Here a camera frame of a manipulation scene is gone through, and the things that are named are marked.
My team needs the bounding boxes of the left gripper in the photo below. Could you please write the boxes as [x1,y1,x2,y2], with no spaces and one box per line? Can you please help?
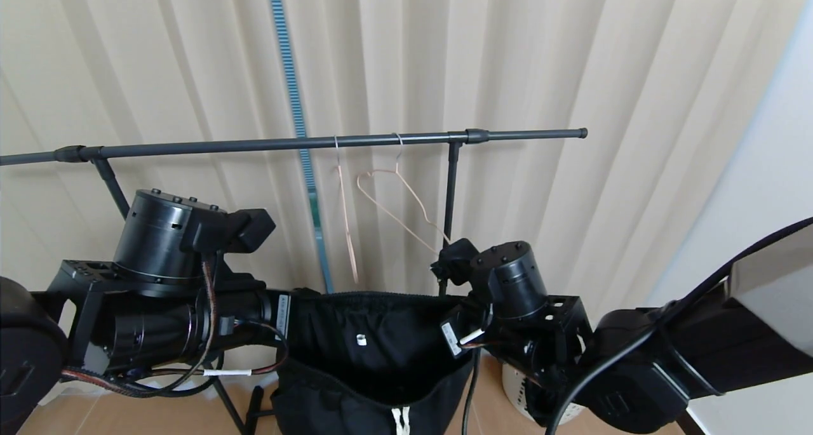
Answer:
[105,288,293,367]

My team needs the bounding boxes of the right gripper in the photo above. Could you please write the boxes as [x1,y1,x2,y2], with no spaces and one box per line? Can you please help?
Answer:
[441,297,591,424]

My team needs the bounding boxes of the black shorts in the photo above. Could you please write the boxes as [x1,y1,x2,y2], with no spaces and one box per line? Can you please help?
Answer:
[272,289,477,435]

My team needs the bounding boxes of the pink clothes hanger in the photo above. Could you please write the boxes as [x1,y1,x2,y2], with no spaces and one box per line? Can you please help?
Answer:
[333,137,361,284]
[356,133,453,253]

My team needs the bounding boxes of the white laundry basket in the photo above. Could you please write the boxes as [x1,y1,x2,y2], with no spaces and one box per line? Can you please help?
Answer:
[502,362,585,424]

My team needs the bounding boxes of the black clothes rack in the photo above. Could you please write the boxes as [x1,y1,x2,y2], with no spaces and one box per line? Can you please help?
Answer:
[0,128,588,435]

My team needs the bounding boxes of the beige curtain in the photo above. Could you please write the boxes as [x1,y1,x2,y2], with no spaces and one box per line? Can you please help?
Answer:
[0,0,813,398]

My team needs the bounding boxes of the black cable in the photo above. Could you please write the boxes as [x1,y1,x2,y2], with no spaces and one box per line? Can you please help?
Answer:
[460,218,813,435]

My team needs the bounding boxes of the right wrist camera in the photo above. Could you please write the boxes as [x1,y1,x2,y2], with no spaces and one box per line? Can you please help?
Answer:
[430,238,481,288]

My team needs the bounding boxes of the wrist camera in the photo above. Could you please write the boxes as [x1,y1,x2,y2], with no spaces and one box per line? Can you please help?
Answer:
[430,238,481,288]
[189,208,278,277]

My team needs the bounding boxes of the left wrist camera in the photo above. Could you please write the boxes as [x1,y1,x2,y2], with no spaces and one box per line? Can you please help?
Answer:
[189,208,278,277]

